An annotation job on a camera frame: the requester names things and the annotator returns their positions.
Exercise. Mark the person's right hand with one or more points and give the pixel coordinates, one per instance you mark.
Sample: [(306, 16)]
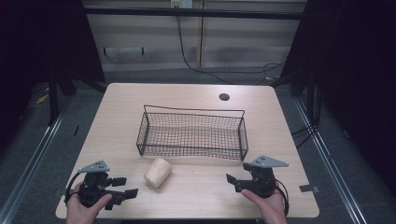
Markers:
[(268, 208)]

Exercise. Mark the black stand leg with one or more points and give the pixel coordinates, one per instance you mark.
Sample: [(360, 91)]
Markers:
[(53, 99), (310, 96)]

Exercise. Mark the black curtain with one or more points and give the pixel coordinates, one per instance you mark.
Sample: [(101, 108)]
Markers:
[(355, 77), (37, 46)]

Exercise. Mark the round black table grommet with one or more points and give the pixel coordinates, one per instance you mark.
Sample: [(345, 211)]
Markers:
[(224, 96)]

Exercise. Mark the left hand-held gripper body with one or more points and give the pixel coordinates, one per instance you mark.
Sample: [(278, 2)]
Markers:
[(93, 183)]

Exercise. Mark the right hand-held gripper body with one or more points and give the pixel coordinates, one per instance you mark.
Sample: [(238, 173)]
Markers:
[(262, 180)]

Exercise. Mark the person's left hand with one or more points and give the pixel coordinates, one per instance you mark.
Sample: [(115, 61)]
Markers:
[(81, 213)]

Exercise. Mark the grey tape strip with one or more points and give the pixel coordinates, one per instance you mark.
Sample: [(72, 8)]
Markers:
[(309, 188)]

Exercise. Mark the metal floor rail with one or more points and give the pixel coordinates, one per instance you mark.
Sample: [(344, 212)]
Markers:
[(34, 155), (330, 161)]

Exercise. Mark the white wall socket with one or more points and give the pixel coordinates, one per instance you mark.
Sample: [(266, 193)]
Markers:
[(181, 3)]

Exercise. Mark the black horizontal frame bar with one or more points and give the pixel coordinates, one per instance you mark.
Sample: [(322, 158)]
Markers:
[(193, 13)]

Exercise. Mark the yellow floor tape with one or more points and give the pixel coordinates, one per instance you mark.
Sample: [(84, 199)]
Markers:
[(42, 99)]

